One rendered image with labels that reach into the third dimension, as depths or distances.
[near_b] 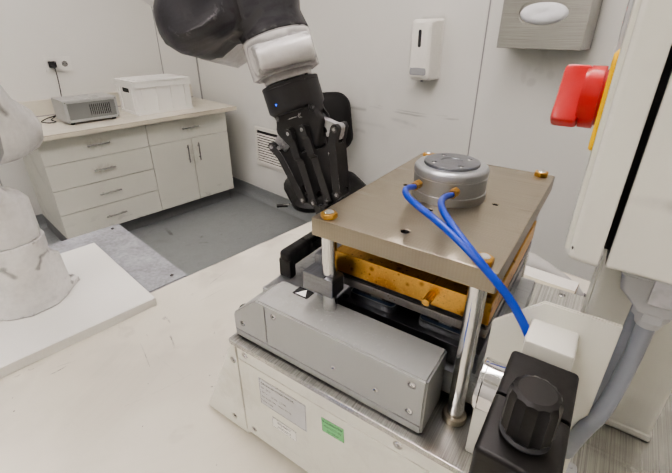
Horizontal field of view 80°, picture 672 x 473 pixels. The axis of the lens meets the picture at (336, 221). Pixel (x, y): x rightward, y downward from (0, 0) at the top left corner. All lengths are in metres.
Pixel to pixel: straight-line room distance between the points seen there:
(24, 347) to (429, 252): 0.76
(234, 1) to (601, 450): 0.60
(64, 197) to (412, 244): 2.63
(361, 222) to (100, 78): 3.13
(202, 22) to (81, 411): 0.59
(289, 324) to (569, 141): 1.61
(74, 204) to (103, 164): 0.29
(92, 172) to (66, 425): 2.22
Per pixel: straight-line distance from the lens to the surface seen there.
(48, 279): 1.00
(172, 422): 0.71
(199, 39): 0.55
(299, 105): 0.52
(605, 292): 0.42
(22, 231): 0.95
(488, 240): 0.38
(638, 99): 0.26
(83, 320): 0.93
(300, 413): 0.53
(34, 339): 0.93
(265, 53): 0.47
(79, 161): 2.84
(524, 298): 0.57
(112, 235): 1.29
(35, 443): 0.77
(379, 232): 0.37
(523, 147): 1.96
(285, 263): 0.55
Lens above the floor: 1.28
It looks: 26 degrees down
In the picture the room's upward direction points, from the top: straight up
